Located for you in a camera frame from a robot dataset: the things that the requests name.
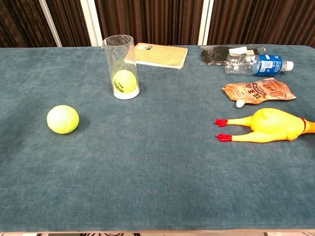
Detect brown pleated curtain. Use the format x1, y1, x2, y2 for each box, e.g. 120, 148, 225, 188
0, 0, 315, 49

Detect black socks in clear bag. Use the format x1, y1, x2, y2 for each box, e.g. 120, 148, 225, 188
199, 45, 268, 66

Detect yellow tennis ball black print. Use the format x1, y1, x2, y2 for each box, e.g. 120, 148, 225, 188
112, 70, 137, 94

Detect wide white frame post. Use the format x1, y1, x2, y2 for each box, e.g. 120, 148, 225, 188
80, 0, 103, 47

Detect orange snack spout pouch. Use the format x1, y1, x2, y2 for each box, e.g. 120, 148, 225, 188
221, 77, 297, 108

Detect clear bottle blue label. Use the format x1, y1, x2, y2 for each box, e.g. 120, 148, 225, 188
224, 53, 294, 76

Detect plain yellow tennis ball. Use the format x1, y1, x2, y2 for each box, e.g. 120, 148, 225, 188
46, 105, 80, 135

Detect white double frame post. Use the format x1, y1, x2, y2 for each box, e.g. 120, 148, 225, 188
198, 0, 214, 46

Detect tan spiral notebook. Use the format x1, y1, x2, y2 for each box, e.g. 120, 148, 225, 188
124, 42, 189, 70

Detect clear plastic tube container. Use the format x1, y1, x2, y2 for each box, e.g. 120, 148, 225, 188
102, 34, 140, 100

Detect thin white frame post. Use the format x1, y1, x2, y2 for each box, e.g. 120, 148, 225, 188
39, 0, 63, 47

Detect yellow rubber chicken toy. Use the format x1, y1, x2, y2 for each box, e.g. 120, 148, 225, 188
214, 108, 315, 143

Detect blue velvet tablecloth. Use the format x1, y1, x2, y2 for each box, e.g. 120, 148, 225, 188
0, 44, 315, 233

